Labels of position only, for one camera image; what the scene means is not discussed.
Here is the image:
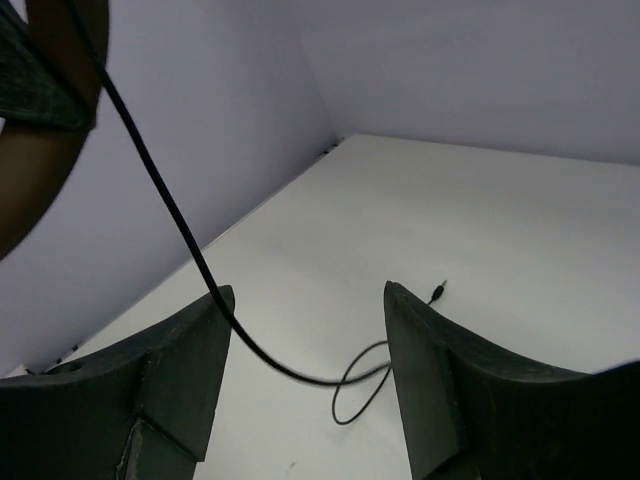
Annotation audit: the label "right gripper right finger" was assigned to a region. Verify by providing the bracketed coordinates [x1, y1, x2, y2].
[384, 282, 639, 479]

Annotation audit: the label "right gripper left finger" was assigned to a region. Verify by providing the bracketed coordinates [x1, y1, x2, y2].
[1, 294, 231, 479]

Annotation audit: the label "thin black headphone cable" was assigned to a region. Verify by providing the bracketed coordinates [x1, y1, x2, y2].
[64, 0, 449, 427]

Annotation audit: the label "brown silver headphones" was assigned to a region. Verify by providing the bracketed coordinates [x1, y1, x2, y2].
[1, 1, 110, 256]

